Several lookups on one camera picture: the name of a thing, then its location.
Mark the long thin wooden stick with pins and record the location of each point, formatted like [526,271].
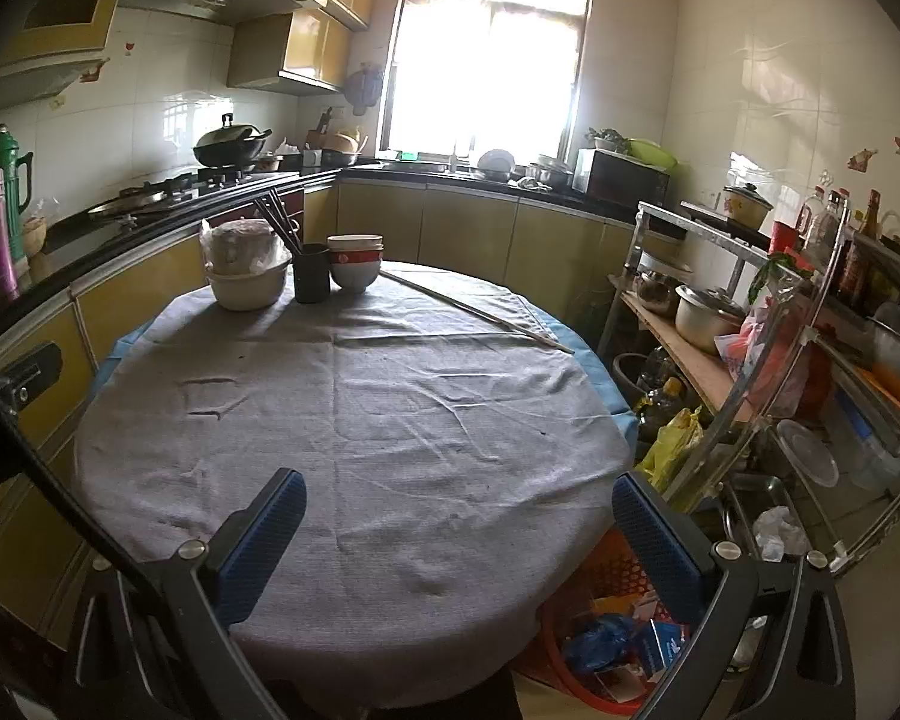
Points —
[499,322]

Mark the white plastic bag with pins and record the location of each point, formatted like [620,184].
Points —
[778,535]

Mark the red white bowl stack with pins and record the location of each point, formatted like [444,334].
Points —
[355,260]

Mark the black chopstick cup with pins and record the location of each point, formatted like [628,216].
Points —
[310,269]

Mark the green basin on microwave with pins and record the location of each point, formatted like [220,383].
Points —
[651,154]

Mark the black wok with lid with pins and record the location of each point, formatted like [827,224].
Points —
[231,145]

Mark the yellow plastic bag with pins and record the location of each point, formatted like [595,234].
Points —
[674,444]

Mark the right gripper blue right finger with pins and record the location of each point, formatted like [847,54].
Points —
[670,548]

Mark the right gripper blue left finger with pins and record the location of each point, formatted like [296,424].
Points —
[251,542]

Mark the yellow enamel pot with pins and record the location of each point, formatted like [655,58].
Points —
[744,205]

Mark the red plastic trash basket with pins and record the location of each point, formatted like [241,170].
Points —
[610,580]

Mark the blue printed carton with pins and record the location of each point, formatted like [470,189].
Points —
[657,645]

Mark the steel pot on shelf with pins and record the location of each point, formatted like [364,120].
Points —
[703,315]

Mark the blue plastic bag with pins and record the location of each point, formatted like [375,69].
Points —
[604,644]

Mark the bagged white bowls stack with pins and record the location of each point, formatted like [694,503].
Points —
[240,247]

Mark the black microwave oven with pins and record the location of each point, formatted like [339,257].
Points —
[612,178]

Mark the grey tablecloth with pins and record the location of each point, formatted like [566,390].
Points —
[457,473]

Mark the gas stove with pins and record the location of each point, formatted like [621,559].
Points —
[159,198]

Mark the metal kitchen rack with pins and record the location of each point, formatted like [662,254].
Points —
[745,411]

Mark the yellow base cabinets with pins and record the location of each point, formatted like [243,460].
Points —
[552,252]

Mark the green thermos jug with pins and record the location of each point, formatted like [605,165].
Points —
[16,175]

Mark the white ceramic basin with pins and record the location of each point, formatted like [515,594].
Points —
[248,291]

